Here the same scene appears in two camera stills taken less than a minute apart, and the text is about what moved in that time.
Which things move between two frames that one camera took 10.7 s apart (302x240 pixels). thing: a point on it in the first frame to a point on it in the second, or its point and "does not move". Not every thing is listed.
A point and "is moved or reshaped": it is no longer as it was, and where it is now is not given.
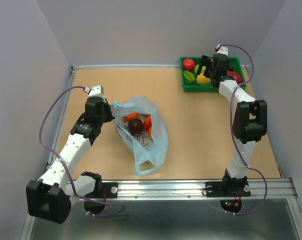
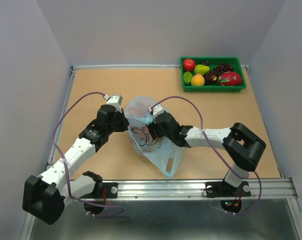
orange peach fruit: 201,80 is moved or reshaped
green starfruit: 189,77 does not move
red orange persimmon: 147,122 to 138,109
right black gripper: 205,61 to 152,126
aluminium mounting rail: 278,190 does not move
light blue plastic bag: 149,152 is moved or reshaped
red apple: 188,64 does not move
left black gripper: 110,116 to 125,122
